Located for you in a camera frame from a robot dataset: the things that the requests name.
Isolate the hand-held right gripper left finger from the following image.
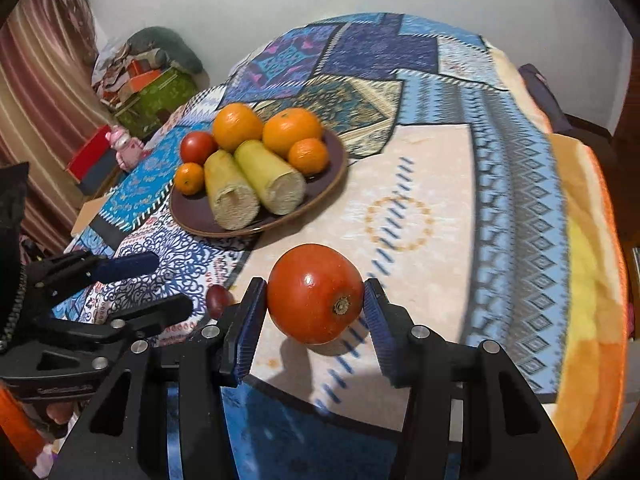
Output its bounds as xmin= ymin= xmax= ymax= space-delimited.
xmin=47 ymin=276 xmax=268 ymax=480

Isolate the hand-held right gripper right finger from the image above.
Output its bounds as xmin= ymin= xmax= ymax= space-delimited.
xmin=362 ymin=277 xmax=581 ymax=480

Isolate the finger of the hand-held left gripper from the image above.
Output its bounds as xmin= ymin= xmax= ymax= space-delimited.
xmin=35 ymin=293 xmax=194 ymax=356
xmin=27 ymin=251 xmax=161 ymax=297

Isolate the red tomato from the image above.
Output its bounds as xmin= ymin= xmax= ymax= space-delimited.
xmin=180 ymin=131 xmax=219 ymax=166
xmin=266 ymin=243 xmax=366 ymax=346

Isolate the small tangerine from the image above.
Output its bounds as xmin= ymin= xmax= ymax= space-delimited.
xmin=174 ymin=162 xmax=206 ymax=196
xmin=287 ymin=137 xmax=331 ymax=177

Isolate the corn cob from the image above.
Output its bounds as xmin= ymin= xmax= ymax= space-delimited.
xmin=234 ymin=139 xmax=307 ymax=216
xmin=203 ymin=149 xmax=261 ymax=231

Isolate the dark purple plate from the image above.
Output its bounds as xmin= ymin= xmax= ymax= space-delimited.
xmin=169 ymin=125 xmax=348 ymax=238

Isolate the large orange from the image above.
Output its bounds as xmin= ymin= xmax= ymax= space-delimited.
xmin=212 ymin=102 xmax=264 ymax=153
xmin=262 ymin=107 xmax=324 ymax=160

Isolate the small dark red fruit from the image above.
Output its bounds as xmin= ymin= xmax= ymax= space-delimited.
xmin=206 ymin=284 xmax=236 ymax=321

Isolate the tan cardboard sheet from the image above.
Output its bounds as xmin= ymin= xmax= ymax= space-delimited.
xmin=70 ymin=192 xmax=116 ymax=236

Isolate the pink bunny toy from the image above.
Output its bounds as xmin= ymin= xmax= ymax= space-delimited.
xmin=107 ymin=126 xmax=146 ymax=170

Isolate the red box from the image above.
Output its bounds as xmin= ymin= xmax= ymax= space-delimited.
xmin=66 ymin=125 xmax=118 ymax=181

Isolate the blue patchwork printed blanket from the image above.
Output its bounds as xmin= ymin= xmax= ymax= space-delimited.
xmin=50 ymin=12 xmax=576 ymax=480

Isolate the green patterned box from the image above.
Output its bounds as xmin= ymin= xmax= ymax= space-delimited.
xmin=112 ymin=67 xmax=198 ymax=138

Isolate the pile of boxes and papers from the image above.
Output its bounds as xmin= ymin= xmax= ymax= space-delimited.
xmin=92 ymin=42 xmax=171 ymax=111

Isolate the striped brown curtain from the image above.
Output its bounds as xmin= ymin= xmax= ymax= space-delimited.
xmin=0 ymin=0 xmax=116 ymax=256

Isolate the orange fleece blanket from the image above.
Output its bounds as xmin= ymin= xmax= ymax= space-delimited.
xmin=480 ymin=35 xmax=631 ymax=480

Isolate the dark grey cloth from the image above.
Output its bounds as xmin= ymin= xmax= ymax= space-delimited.
xmin=517 ymin=62 xmax=571 ymax=133

